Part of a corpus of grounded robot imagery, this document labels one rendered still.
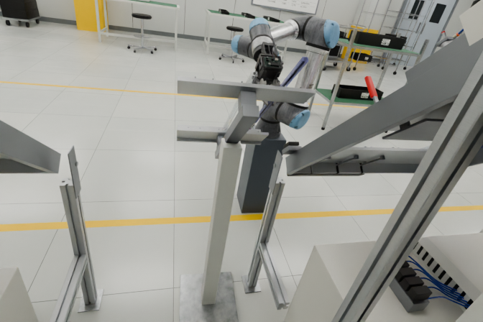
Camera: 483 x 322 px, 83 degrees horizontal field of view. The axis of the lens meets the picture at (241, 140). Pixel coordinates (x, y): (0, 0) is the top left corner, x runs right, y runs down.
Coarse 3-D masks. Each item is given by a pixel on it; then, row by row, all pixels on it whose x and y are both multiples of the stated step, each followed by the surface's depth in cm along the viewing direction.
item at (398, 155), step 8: (344, 152) 91; (352, 152) 92; (360, 152) 92; (368, 152) 93; (376, 152) 93; (384, 152) 94; (392, 152) 94; (400, 152) 95; (408, 152) 96; (416, 152) 96; (424, 152) 97; (328, 160) 102; (336, 160) 103; (344, 160) 103; (352, 160) 104; (360, 160) 105; (368, 160) 105; (384, 160) 107; (392, 160) 108; (400, 160) 108; (408, 160) 109; (416, 160) 110
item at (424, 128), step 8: (448, 104) 55; (432, 112) 59; (440, 112) 60; (416, 120) 64; (424, 120) 53; (432, 120) 53; (440, 120) 54; (400, 128) 60; (408, 128) 57; (416, 128) 57; (424, 128) 57; (432, 128) 58; (384, 136) 63; (392, 136) 62; (400, 136) 62; (408, 136) 62; (416, 136) 63; (424, 136) 63; (432, 136) 63
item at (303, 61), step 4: (300, 60) 62; (304, 60) 61; (300, 64) 62; (304, 64) 62; (296, 68) 64; (300, 68) 64; (292, 72) 67; (296, 72) 66; (288, 76) 69; (292, 76) 68; (284, 80) 72; (288, 80) 70; (284, 84) 72; (288, 84) 72; (264, 104) 87; (264, 108) 87; (268, 108) 88; (260, 112) 92; (264, 112) 91; (260, 116) 95
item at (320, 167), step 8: (304, 168) 102; (312, 168) 104; (320, 168) 104; (328, 168) 105; (336, 168) 107; (344, 168) 107; (352, 168) 108; (368, 168) 110; (376, 168) 111; (384, 168) 112; (392, 168) 113; (400, 168) 114; (408, 168) 115; (416, 168) 116
